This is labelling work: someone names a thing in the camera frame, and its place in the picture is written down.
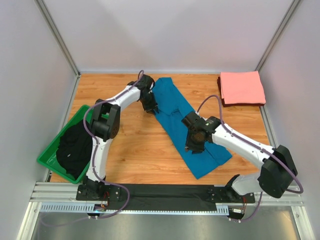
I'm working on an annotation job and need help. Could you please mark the blue t shirt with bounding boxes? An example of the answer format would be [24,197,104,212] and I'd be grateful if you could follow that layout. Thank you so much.
[152,77,233,180]

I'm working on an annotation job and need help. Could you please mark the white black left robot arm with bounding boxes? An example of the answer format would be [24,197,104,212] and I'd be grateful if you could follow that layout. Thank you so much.
[83,71,159,195]

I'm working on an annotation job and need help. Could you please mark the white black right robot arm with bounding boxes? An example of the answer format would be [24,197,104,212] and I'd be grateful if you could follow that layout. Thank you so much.
[182,111,298,199]

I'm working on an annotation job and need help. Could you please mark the black t shirts in tray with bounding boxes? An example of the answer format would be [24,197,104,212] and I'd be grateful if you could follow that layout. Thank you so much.
[56,121,93,179]

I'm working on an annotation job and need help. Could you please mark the folded pink t shirt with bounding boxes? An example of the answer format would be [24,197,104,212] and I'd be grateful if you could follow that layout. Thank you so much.
[219,71,266,104]

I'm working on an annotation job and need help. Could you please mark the black front mounting strip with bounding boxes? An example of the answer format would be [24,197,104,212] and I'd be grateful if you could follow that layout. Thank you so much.
[106,183,231,213]

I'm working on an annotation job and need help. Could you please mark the green plastic tray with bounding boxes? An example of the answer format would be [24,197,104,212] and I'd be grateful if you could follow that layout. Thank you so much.
[37,105,93,184]

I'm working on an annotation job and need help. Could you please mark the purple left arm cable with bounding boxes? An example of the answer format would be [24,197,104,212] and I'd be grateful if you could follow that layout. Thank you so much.
[39,69,145,228]

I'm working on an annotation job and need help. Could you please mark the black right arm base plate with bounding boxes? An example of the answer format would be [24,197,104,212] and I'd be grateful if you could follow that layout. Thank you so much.
[208,185,256,204]

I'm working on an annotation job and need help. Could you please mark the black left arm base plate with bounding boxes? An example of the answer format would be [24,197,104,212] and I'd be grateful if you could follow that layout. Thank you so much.
[75,184,109,201]

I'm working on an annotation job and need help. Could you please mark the aluminium frame post left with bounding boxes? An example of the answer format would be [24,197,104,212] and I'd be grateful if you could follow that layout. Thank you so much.
[34,0,81,76]

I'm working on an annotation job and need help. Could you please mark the aluminium frame post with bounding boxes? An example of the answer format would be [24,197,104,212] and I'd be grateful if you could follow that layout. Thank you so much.
[255,0,303,72]
[34,0,81,76]

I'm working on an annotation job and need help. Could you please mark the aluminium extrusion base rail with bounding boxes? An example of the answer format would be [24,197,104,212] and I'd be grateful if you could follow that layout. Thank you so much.
[29,182,304,207]

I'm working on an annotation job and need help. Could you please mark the slotted aluminium cable rail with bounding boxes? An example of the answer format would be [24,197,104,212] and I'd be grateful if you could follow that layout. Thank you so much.
[39,201,231,216]

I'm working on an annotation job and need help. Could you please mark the aluminium frame post right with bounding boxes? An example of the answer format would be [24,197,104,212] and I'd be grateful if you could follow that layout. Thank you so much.
[255,0,303,72]

